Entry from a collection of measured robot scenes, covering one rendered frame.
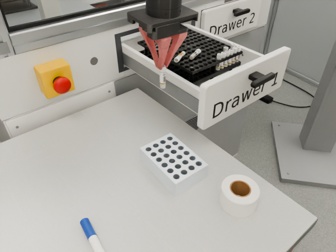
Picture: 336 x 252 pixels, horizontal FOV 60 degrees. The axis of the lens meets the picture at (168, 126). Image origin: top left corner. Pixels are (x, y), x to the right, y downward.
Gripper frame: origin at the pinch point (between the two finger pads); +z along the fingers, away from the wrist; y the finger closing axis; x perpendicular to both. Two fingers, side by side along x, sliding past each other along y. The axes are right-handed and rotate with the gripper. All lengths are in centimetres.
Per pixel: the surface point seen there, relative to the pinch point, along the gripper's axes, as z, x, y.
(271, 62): 5.7, 5.3, -28.0
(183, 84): 9.0, -2.8, -8.6
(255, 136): 97, -34, -104
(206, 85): 4.7, 5.0, -7.4
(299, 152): 92, -6, -108
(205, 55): 7.7, -8.8, -20.8
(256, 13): 11, -27, -65
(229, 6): 6, -27, -49
